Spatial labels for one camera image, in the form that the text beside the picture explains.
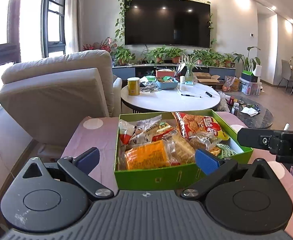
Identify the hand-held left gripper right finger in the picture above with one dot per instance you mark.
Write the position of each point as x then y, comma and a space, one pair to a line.
207, 161

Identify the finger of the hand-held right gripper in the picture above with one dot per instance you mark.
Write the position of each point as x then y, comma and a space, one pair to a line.
254, 137

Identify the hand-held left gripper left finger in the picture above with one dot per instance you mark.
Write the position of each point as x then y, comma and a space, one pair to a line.
87, 160

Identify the clear brown biscuit packet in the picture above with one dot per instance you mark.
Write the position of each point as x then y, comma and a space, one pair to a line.
204, 141

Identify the green snack bag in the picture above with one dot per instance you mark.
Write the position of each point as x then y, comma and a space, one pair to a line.
227, 150

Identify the clear cookie packet red ends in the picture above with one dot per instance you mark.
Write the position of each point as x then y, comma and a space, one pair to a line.
182, 148

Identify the red yellow snack bag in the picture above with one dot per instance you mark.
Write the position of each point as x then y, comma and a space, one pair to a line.
199, 126

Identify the orange snack packet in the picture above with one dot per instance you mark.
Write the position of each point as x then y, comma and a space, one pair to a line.
146, 156

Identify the green cardboard box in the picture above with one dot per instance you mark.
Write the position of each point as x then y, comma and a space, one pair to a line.
149, 180

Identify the beige snack bag black print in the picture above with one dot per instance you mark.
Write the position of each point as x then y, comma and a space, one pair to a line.
144, 133

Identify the dark round table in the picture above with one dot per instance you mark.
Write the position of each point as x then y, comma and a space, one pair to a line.
261, 121

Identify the metal spoon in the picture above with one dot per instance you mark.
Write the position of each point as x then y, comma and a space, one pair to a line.
286, 127

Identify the pink polka dot tablecloth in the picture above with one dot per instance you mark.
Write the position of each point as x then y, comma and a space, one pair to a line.
96, 140

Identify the white tissue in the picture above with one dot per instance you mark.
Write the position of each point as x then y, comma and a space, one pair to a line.
249, 111

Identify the small dark bottle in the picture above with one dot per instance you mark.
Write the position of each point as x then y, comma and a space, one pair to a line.
235, 108

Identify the clear plastic bag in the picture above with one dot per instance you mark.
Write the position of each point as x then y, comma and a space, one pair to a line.
222, 102

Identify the clear storage bin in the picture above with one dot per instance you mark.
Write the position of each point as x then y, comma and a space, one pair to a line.
250, 87

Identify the plastic bag of fruit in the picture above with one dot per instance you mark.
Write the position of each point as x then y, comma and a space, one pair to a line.
229, 85

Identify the green black box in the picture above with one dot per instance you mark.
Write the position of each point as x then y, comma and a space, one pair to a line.
247, 76

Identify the white cylinder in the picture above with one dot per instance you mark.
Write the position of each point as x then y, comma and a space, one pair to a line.
257, 70

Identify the black pen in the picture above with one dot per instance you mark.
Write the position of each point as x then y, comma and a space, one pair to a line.
191, 95

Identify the white oval coffee table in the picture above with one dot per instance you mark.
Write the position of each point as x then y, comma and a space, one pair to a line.
166, 100

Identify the open cardboard box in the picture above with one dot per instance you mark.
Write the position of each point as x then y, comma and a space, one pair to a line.
206, 78

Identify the large leafy floor plant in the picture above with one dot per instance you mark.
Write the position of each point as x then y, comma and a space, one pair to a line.
247, 60

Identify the beige recliner sofa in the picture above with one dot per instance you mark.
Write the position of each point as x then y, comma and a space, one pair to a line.
56, 87

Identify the yellow canister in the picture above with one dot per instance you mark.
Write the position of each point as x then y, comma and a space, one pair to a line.
133, 87

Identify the blue basket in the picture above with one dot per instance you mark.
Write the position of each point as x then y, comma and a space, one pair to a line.
167, 85

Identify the glass vase with plant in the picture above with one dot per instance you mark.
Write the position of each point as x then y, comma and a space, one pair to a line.
189, 76

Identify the grey television cabinet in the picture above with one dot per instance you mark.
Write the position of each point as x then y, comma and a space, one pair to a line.
126, 72

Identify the red tissue box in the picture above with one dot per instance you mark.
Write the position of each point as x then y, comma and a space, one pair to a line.
165, 73

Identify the row of potted plants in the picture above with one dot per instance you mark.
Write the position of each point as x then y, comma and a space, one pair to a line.
122, 55

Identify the red berry branch decoration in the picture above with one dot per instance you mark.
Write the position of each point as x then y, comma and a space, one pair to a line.
104, 45

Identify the sheer curtain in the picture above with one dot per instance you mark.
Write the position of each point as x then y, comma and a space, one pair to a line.
74, 17

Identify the dark framed window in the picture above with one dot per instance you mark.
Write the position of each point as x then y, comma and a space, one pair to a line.
45, 17

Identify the black wall television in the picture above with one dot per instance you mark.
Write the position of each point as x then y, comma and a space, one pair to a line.
166, 21

